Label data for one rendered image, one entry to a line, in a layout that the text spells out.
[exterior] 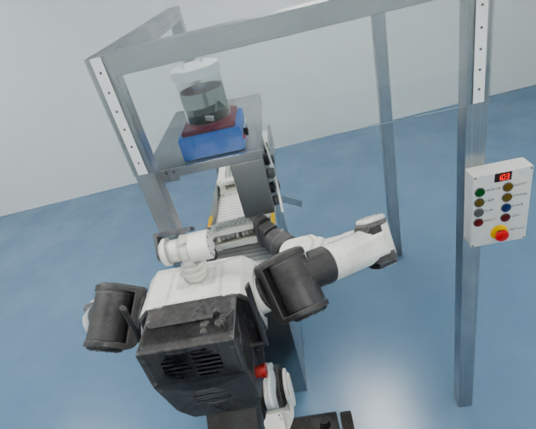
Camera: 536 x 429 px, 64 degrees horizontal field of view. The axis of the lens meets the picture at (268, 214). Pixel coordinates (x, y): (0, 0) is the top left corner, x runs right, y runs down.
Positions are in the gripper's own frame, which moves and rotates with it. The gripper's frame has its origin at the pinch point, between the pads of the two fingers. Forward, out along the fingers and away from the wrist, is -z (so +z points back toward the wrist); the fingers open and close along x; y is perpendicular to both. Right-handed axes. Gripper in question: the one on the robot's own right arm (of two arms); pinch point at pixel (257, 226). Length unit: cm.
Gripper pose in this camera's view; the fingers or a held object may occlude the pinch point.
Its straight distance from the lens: 144.5
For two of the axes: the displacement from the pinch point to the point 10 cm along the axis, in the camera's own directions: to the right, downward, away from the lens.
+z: 5.4, 3.7, -7.6
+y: 8.1, -4.6, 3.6
